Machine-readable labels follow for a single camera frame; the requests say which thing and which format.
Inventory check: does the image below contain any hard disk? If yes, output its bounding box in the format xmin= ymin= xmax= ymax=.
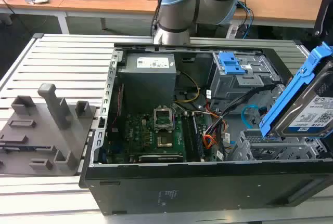
xmin=259 ymin=41 xmax=333 ymax=139

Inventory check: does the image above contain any blue disk wire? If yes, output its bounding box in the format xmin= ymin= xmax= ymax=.
xmin=241 ymin=105 xmax=264 ymax=129

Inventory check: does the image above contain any metal disk bay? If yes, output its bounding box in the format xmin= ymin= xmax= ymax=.
xmin=230 ymin=130 xmax=329 ymax=161

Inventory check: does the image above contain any white power strip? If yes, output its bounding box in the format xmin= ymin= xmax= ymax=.
xmin=225 ymin=25 xmax=239 ymax=39

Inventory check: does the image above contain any blue drive carrier latch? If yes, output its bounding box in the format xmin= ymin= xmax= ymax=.
xmin=218 ymin=52 xmax=247 ymax=75

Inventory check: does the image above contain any grey metal drive cage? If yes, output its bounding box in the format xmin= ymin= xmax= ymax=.
xmin=209 ymin=51 xmax=284 ymax=107

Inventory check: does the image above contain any black RAM stick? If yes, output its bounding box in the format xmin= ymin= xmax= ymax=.
xmin=181 ymin=116 xmax=198 ymax=162
xmin=191 ymin=114 xmax=206 ymax=161

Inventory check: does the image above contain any grey power supply unit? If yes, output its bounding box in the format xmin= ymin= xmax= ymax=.
xmin=118 ymin=54 xmax=182 ymax=110

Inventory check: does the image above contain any metal socket cover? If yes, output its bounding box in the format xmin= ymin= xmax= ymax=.
xmin=153 ymin=106 xmax=174 ymax=131

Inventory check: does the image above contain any CPU socket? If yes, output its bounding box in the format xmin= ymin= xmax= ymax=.
xmin=156 ymin=135 xmax=174 ymax=149

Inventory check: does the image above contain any black PC case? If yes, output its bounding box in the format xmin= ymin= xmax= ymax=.
xmin=79 ymin=42 xmax=333 ymax=216

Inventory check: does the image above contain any black graphics card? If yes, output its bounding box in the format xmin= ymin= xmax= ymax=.
xmin=137 ymin=153 xmax=184 ymax=163

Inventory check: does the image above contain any green motherboard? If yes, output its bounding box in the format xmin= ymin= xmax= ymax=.
xmin=108 ymin=109 xmax=224 ymax=164

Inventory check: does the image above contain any grey parts rack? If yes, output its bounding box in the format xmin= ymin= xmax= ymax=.
xmin=0 ymin=83 xmax=101 ymax=177

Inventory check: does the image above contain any dark stick with blue label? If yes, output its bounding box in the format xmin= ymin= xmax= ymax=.
xmin=0 ymin=144 xmax=52 ymax=152

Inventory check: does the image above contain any blue cable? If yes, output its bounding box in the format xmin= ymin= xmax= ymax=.
xmin=238 ymin=0 xmax=255 ymax=39

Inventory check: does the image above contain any black disk power wire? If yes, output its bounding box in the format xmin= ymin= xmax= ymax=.
xmin=220 ymin=85 xmax=277 ymax=117

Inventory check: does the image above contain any yellow black wire bundle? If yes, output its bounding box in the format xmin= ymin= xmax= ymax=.
xmin=173 ymin=71 xmax=201 ymax=104

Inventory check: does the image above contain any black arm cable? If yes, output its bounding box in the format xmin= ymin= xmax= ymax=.
xmin=151 ymin=0 xmax=173 ymax=37

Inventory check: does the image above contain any orange wire bundle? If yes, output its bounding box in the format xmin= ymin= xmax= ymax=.
xmin=202 ymin=133 xmax=220 ymax=151

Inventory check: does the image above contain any thin red wire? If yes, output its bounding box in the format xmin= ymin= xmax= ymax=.
xmin=108 ymin=83 xmax=124 ymax=133

